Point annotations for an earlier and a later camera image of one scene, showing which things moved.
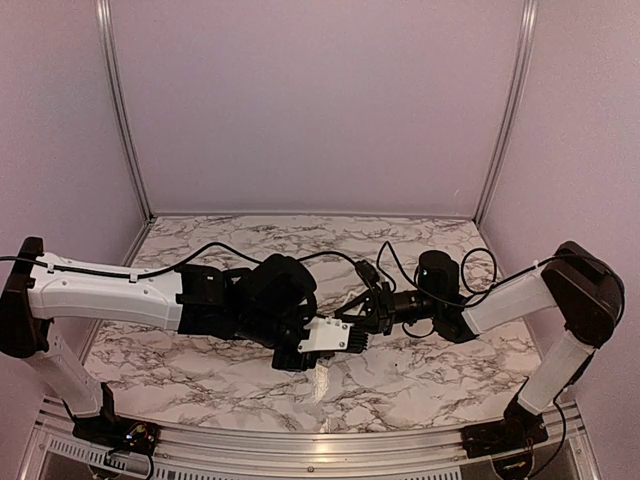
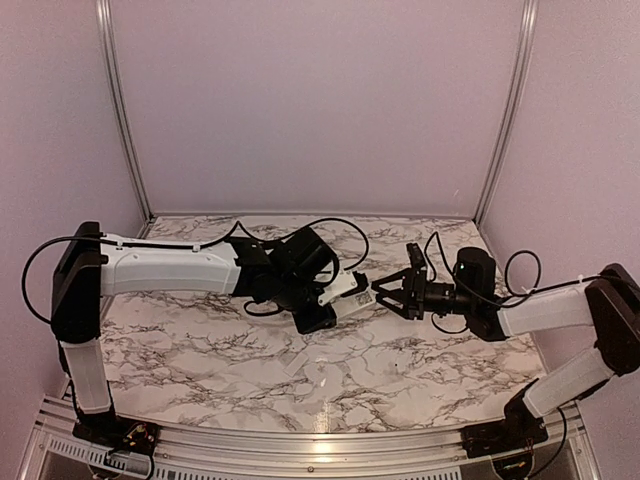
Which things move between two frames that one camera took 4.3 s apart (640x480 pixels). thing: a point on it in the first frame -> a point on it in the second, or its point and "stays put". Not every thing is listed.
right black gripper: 382,310 -> 414,281
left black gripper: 283,362 -> 311,322
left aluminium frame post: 111,64 stays put
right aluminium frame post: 525,55 stays put
